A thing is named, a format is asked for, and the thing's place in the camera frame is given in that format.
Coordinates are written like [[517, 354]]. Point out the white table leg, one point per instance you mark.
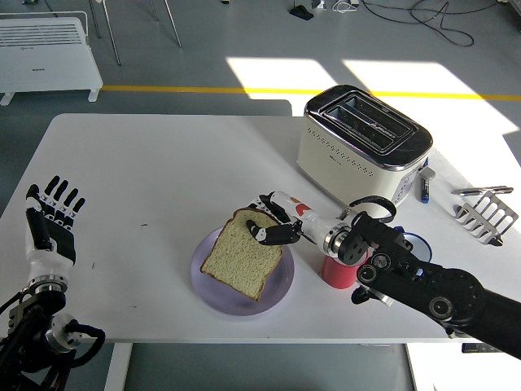
[[411, 366], [118, 366]]

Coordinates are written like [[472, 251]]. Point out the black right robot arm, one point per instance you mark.
[[407, 269]]

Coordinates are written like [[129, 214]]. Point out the metal chair legs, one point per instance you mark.
[[112, 36]]

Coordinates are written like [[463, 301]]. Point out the purple plate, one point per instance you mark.
[[211, 293]]

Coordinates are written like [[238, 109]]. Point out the silver toast rack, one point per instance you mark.
[[506, 218]]

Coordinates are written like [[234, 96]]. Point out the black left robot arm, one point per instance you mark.
[[28, 322]]

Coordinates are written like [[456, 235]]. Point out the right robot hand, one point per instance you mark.
[[313, 224]]

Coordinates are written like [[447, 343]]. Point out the red enamel mug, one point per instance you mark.
[[338, 277]]

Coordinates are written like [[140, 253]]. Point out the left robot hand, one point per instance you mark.
[[46, 262]]

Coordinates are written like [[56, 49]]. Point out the blue marker pen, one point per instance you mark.
[[424, 195]]

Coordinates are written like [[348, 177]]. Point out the blue enamel mug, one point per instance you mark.
[[423, 248]]

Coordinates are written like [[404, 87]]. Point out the cream toaster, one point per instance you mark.
[[338, 171]]

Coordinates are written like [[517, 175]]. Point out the bread slice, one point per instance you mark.
[[240, 260]]

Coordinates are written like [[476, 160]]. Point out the black table control panel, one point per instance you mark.
[[472, 348]]

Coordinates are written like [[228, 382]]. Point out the black floor device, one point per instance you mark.
[[302, 13]]

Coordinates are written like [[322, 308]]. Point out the white panel heater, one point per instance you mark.
[[40, 73]]

